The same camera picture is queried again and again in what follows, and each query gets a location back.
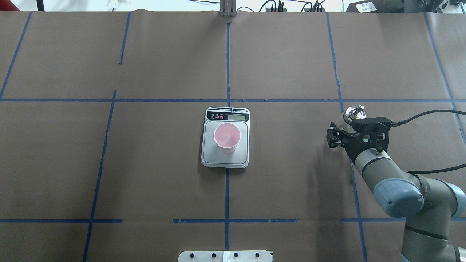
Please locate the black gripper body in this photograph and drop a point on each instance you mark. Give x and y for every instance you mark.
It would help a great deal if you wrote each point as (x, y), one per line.
(348, 142)

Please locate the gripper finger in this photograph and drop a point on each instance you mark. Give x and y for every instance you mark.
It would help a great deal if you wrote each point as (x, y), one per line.
(336, 137)

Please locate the clear glass sauce bottle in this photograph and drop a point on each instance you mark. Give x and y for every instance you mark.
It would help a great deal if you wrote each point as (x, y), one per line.
(348, 116)

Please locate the pink plastic cup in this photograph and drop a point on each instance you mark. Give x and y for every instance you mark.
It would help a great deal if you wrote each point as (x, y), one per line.
(227, 137)

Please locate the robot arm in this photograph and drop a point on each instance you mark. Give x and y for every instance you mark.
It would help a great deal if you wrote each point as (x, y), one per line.
(427, 204)

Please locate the silver digital kitchen scale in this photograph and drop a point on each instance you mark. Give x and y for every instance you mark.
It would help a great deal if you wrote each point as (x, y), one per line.
(211, 154)

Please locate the black box with label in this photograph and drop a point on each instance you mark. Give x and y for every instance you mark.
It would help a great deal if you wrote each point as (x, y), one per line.
(376, 6)

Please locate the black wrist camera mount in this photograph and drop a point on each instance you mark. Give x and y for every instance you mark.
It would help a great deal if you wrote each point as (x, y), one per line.
(373, 132)

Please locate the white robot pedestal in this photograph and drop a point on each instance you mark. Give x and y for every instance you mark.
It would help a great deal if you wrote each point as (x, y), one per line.
(227, 256)

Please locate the aluminium frame post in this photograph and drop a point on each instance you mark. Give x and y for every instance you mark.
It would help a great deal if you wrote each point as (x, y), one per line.
(227, 8)

